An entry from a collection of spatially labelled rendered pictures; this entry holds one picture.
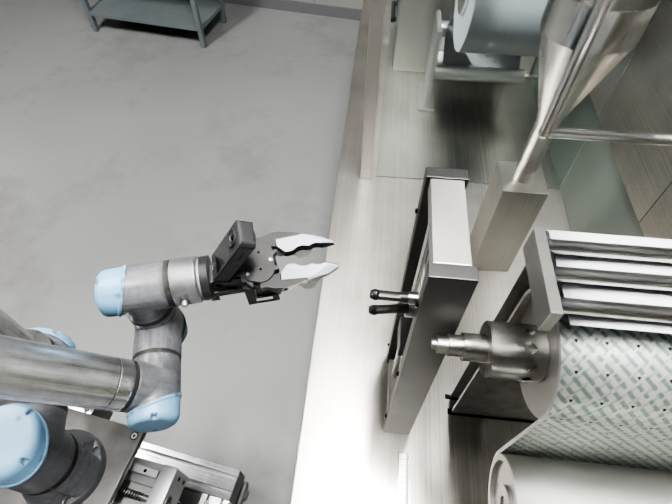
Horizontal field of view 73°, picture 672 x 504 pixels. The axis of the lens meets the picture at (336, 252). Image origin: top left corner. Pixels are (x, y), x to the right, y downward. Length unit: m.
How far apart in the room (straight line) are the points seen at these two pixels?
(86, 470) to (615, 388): 0.91
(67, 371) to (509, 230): 0.85
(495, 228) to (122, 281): 0.74
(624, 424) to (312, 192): 2.16
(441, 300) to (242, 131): 2.57
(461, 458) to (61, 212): 2.39
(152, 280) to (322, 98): 2.59
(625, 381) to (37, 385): 0.66
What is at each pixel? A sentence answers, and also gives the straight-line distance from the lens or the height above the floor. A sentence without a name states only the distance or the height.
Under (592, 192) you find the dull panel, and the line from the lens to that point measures 1.26.
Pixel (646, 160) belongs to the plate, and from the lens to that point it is 1.08.
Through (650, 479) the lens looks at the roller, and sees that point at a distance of 0.71.
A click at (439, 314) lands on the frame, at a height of 1.37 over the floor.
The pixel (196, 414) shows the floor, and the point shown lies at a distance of 1.98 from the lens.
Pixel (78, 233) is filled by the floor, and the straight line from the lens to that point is 2.69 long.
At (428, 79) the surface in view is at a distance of 1.14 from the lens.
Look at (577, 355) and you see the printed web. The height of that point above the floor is 1.40.
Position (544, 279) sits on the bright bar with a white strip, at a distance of 0.47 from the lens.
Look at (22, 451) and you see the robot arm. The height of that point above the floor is 1.04.
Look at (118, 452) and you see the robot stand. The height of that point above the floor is 0.82.
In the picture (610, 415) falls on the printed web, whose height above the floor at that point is 1.36.
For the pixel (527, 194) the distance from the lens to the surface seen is 0.98.
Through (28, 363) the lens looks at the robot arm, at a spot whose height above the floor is 1.28.
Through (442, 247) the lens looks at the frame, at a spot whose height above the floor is 1.44.
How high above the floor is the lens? 1.82
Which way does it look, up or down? 53 degrees down
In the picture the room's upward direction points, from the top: straight up
